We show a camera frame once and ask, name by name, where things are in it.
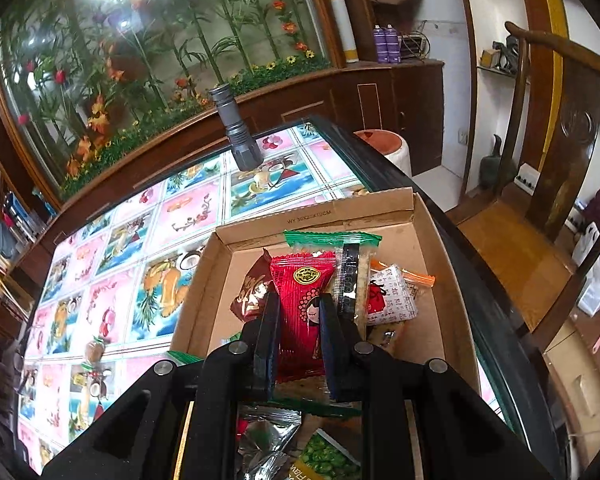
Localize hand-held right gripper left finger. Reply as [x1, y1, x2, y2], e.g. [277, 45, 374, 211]
[42, 287, 283, 480]

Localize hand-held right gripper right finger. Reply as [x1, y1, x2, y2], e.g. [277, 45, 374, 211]
[319, 294, 553, 480]

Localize cracker packet with green ends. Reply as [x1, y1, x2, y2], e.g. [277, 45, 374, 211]
[270, 230, 383, 418]

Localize white red patterned snack packet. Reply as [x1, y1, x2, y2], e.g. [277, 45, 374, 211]
[367, 266, 418, 326]

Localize silver snack packet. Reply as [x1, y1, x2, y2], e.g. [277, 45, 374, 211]
[236, 406, 303, 480]

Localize cardboard box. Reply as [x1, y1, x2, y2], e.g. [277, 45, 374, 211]
[170, 186, 481, 480]

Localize green pea snack packet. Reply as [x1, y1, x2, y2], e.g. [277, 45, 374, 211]
[290, 429, 363, 480]

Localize orange snack packet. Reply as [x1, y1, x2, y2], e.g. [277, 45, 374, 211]
[370, 259, 437, 288]

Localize dark red foil snack packet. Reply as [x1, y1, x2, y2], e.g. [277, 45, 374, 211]
[230, 249, 281, 323]

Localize wooden chair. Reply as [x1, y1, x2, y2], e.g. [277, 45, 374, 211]
[445, 22, 600, 356]

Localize white bin with red lid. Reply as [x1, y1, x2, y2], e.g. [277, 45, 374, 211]
[352, 129, 413, 177]

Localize grey flashlight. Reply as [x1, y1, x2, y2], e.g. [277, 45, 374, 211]
[209, 84, 265, 171]

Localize dark green vase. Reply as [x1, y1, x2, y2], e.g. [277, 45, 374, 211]
[482, 135, 511, 191]

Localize white bag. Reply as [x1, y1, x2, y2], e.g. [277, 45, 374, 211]
[575, 222, 600, 316]

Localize glass flower display case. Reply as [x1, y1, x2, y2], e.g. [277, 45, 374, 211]
[0, 0, 346, 201]

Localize black horse figurine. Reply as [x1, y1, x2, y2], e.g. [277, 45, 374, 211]
[495, 35, 523, 73]

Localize tangled cables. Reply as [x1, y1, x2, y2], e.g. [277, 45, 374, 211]
[400, 30, 431, 61]

